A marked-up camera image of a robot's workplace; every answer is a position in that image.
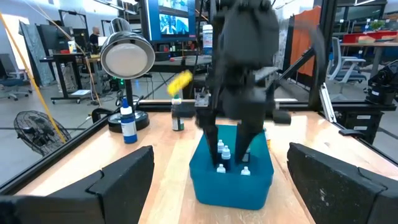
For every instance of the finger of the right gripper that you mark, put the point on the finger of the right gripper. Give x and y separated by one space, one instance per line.
245 137
210 137

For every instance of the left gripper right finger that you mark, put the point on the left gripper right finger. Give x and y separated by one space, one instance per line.
348 199

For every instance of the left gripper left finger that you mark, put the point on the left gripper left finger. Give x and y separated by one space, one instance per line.
77 205

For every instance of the small brown dropper bottle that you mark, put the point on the small brown dropper bottle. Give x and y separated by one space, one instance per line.
226 153

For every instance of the small white-capped dropper bottle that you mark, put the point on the small white-capped dropper bottle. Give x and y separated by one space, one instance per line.
245 171

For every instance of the large green food coloring bottle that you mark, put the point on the large green food coloring bottle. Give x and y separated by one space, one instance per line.
177 116

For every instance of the blue plastic bin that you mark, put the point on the blue plastic bin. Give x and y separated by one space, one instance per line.
230 189

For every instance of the large blue food coloring bottle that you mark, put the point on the large blue food coloring bottle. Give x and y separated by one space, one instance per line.
129 130

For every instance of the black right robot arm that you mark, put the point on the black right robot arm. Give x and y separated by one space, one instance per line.
248 31

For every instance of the white wipes canister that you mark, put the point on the white wipes canister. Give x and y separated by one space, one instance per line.
207 40

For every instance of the black control box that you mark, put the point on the black control box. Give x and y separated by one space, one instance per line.
360 123

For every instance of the black floor fan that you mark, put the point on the black floor fan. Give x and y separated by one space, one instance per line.
37 130

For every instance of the orange fabric panel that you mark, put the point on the orange fabric panel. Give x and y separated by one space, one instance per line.
304 40

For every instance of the grey office chair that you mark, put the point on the grey office chair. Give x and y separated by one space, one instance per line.
12 82
342 67

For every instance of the black gooseneck desk lamp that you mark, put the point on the black gooseneck desk lamp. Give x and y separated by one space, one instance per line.
126 59

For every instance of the red storage tray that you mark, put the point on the red storage tray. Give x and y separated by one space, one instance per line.
351 37

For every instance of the wooden work table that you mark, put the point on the wooden work table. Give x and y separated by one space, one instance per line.
376 45

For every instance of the black standing desk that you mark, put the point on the black standing desk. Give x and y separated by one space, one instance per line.
60 57

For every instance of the person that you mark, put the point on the person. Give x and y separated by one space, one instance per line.
94 37

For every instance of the silver aluminium bracket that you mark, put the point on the silver aluminium bracket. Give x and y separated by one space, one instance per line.
328 102

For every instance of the large wall monitor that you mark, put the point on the large wall monitor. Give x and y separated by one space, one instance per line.
171 25

